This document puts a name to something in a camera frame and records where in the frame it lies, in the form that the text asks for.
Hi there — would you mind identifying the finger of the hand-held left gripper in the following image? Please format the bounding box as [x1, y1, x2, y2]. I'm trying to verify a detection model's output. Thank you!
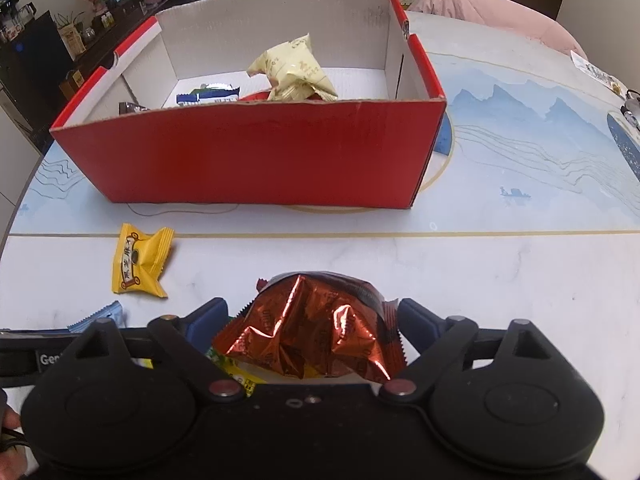
[0, 328, 88, 342]

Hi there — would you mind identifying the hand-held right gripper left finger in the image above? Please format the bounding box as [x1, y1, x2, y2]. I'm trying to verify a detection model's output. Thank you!
[75, 297, 246, 402]

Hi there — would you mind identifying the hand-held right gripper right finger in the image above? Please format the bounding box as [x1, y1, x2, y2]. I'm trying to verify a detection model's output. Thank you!
[380, 298, 556, 402]

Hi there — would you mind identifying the small green yellow snack packet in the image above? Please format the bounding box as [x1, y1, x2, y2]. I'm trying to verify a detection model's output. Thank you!
[207, 347, 261, 396]

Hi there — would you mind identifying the blue white snack packet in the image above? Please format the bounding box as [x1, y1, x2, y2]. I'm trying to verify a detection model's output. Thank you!
[67, 301, 123, 333]

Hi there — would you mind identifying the yellow candy packet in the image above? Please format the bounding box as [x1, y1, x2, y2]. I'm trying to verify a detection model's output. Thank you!
[111, 223, 175, 299]

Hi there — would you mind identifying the shiny red snack packet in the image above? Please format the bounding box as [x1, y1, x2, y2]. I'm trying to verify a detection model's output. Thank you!
[212, 271, 408, 381]

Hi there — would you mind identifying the red cardboard box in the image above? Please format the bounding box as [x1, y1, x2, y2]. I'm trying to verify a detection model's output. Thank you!
[49, 0, 447, 209]

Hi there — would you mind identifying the cream snack packet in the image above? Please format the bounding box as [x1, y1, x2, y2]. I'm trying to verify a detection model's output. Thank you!
[246, 33, 339, 102]

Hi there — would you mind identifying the person's left hand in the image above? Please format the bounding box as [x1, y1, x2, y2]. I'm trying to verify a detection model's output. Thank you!
[0, 391, 23, 431]

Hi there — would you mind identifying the white cabinet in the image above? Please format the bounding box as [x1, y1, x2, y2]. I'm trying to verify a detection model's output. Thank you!
[0, 85, 41, 221]

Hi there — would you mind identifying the brown cardboard box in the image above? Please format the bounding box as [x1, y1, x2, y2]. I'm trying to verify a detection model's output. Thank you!
[60, 69, 86, 101]

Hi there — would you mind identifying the kraft paper plant bag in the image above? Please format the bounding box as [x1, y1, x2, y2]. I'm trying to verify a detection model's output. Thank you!
[55, 12, 88, 58]

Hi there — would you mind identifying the small white printed packet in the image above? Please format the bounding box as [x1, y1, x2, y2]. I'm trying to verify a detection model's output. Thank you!
[570, 50, 626, 93]

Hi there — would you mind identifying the dark wooden TV cabinet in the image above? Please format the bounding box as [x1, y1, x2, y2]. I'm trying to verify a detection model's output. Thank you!
[65, 0, 191, 61]

